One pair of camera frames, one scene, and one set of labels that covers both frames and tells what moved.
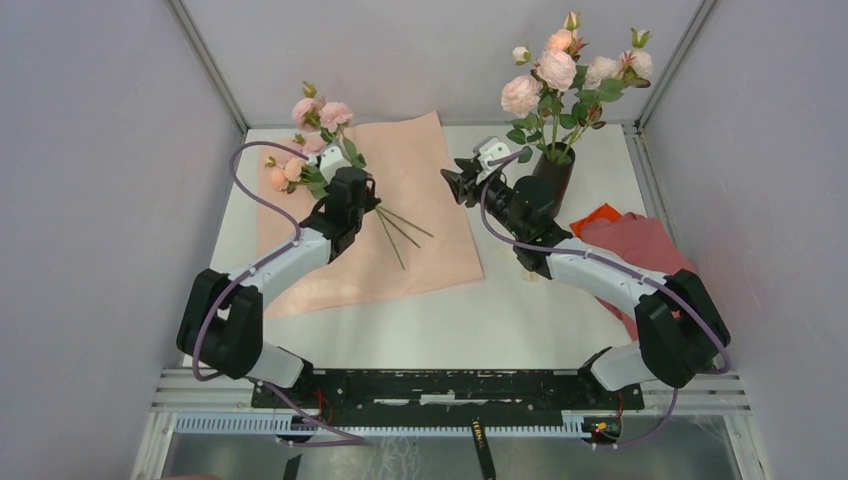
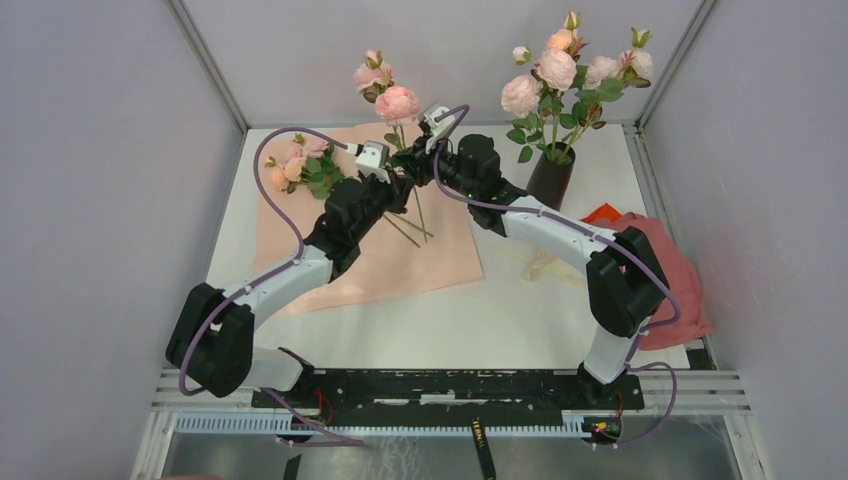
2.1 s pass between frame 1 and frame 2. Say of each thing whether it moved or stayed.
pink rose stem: moved
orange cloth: stayed
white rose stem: stayed
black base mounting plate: stayed
